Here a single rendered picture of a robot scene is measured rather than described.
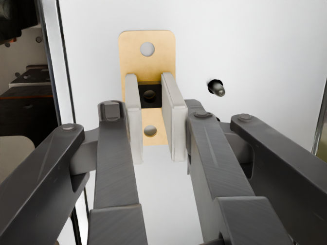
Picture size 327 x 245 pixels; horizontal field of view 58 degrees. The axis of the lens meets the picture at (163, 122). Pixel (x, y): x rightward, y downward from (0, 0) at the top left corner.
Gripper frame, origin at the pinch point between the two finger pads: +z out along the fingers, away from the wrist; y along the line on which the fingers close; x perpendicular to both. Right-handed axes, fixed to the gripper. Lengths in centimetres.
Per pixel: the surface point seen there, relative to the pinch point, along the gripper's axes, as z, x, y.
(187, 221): 4.6, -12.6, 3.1
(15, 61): 34.6, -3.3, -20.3
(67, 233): 4.6, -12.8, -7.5
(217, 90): 3.1, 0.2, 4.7
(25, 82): 24.4, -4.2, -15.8
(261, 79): 4.6, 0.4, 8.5
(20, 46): 34.6, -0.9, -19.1
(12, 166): 6.6, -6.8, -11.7
